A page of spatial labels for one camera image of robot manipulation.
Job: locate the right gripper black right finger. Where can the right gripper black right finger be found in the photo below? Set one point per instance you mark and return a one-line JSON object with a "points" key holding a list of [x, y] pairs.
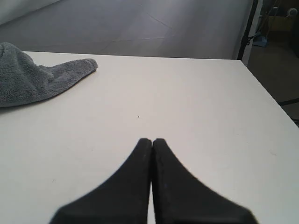
{"points": [[180, 198]]}

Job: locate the cardboard box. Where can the cardboard box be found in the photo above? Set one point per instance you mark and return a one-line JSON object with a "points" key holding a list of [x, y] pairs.
{"points": [[280, 23]]}

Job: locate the blue dustpan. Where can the blue dustpan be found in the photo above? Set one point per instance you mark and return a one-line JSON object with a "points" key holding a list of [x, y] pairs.
{"points": [[260, 41]]}

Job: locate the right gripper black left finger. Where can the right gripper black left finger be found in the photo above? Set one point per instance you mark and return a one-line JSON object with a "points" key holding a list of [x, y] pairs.
{"points": [[121, 199]]}

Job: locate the black backdrop stand pole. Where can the black backdrop stand pole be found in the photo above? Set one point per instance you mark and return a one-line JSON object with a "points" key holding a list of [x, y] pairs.
{"points": [[246, 38]]}

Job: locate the grey terry towel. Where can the grey terry towel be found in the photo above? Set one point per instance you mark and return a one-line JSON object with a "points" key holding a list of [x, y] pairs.
{"points": [[23, 82]]}

